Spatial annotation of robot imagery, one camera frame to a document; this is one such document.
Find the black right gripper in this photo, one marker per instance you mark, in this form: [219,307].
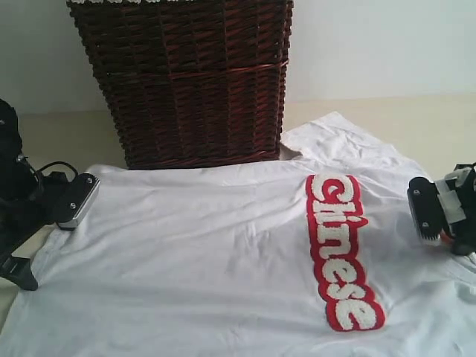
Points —
[456,192]

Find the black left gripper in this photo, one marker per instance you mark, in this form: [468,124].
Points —
[30,199]

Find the white t-shirt red lettering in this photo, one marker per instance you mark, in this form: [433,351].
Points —
[315,256]

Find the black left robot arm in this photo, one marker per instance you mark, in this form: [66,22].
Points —
[11,141]

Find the dark red wicker basket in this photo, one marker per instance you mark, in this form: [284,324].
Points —
[193,83]

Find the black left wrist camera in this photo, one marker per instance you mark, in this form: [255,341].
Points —
[76,200]

